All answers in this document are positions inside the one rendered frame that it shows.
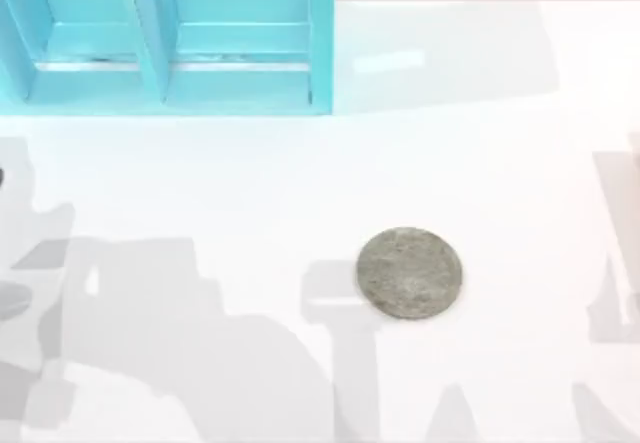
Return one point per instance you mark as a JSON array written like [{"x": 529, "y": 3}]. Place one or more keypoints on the round grey coaster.
[{"x": 409, "y": 273}]

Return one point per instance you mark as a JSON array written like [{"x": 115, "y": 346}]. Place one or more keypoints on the light blue rack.
[{"x": 240, "y": 38}]

